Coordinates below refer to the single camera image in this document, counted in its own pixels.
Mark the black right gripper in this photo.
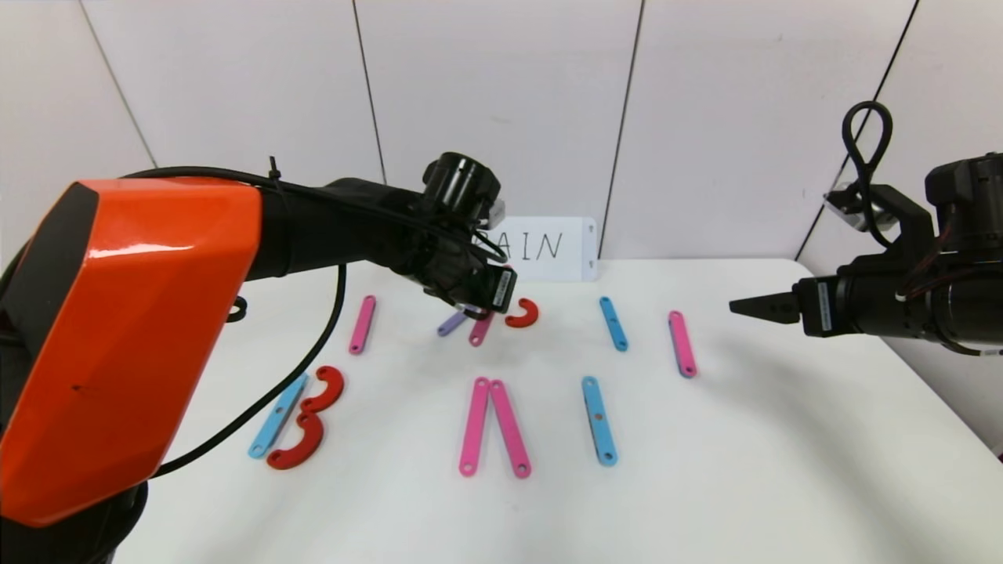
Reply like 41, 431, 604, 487
729, 275, 928, 338

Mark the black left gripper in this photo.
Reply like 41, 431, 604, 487
454, 263, 518, 320

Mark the white sign reading BRAIN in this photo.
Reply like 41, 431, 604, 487
474, 216, 599, 282

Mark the light blue medium flat bar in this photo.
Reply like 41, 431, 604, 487
599, 296, 630, 353

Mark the light blue long flat bar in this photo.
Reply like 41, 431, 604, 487
248, 371, 309, 460
581, 376, 619, 468

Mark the large red curved piece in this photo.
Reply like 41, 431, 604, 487
266, 410, 326, 471

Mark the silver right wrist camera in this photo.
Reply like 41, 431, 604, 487
823, 184, 878, 232

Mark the black looped right arm cable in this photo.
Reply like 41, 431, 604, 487
842, 100, 894, 251

